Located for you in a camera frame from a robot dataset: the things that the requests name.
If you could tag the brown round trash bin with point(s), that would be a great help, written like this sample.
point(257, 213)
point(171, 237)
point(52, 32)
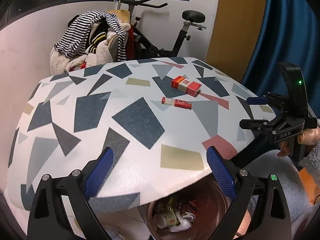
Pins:
point(202, 204)

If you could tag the blue curtain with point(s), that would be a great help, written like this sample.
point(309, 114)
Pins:
point(289, 33)

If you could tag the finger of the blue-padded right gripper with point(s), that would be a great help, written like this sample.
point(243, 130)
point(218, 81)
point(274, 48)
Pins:
point(257, 100)
point(256, 125)

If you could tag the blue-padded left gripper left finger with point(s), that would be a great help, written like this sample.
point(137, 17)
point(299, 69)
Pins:
point(96, 171)

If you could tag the red cigarette pack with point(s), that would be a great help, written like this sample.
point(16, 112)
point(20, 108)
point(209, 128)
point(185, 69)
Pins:
point(182, 84)

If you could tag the cream fleece garment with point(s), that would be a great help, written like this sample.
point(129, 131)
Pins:
point(59, 64)

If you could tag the striped black white shirt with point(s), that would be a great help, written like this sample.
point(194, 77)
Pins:
point(85, 32)

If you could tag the white paper cup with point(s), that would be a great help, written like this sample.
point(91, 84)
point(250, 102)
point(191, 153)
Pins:
point(165, 219)

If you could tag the chair with wooden back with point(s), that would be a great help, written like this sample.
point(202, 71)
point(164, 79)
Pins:
point(117, 44)

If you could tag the light blue fleece sleeve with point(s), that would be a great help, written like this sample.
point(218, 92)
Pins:
point(311, 162)

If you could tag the black exercise bike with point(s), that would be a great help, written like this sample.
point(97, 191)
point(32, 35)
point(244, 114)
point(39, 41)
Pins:
point(144, 48)

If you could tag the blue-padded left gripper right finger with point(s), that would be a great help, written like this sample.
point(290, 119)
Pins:
point(222, 174)

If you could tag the right hand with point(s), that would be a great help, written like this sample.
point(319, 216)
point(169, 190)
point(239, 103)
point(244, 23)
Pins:
point(309, 137)

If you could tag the white tissue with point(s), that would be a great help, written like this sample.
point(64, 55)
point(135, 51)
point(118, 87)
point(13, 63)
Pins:
point(185, 221)

